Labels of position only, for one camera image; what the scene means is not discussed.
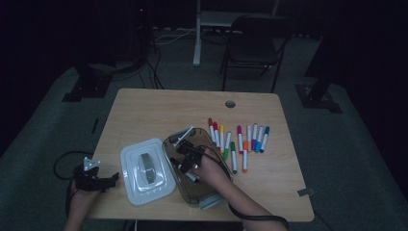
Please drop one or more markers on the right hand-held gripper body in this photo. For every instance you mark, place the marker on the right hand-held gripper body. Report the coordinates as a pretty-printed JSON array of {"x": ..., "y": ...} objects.
[{"x": 191, "y": 155}]

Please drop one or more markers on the light blue marker pen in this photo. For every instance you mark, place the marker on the light blue marker pen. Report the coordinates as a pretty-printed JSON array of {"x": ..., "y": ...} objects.
[{"x": 260, "y": 138}]

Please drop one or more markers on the row of coloured markers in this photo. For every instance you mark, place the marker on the row of coloured markers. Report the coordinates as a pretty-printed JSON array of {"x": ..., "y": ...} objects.
[{"x": 234, "y": 160}]

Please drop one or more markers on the black folding chair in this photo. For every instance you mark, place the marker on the black folding chair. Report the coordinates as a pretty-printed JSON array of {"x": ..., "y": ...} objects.
[{"x": 253, "y": 48}]

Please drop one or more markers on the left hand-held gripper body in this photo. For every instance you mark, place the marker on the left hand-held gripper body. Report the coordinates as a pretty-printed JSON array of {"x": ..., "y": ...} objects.
[{"x": 91, "y": 183}]

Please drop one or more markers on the black stand base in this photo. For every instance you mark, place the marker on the black stand base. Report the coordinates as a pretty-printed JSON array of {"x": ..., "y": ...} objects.
[
  {"x": 86, "y": 86},
  {"x": 317, "y": 99}
]

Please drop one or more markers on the purple marker pen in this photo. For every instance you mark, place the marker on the purple marker pen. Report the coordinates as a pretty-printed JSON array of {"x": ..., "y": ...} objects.
[{"x": 254, "y": 134}]

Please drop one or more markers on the white desk frame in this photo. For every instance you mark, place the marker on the white desk frame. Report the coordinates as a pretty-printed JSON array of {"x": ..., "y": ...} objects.
[{"x": 197, "y": 38}]

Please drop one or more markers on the grey tape piece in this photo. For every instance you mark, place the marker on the grey tape piece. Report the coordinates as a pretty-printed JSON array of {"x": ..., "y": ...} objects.
[{"x": 305, "y": 192}]

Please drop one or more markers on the person's left hand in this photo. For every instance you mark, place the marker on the person's left hand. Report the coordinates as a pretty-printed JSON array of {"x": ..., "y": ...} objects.
[{"x": 81, "y": 199}]

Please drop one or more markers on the dark blue marker pen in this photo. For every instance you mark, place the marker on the dark blue marker pen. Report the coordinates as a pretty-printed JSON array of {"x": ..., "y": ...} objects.
[{"x": 265, "y": 138}]

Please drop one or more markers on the black marker pen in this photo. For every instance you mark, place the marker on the black marker pen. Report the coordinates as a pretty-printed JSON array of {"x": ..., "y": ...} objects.
[{"x": 193, "y": 177}]

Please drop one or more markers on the dark equipment with red light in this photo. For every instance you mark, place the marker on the dark equipment with red light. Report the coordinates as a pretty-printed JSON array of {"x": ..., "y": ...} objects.
[{"x": 139, "y": 32}]

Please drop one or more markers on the person's right hand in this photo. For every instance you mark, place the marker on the person's right hand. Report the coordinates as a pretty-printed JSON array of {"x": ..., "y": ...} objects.
[{"x": 213, "y": 170}]

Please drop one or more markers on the grey transparent storage box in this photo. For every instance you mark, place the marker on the grey transparent storage box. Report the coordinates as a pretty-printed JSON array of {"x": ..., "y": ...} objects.
[{"x": 192, "y": 194}]

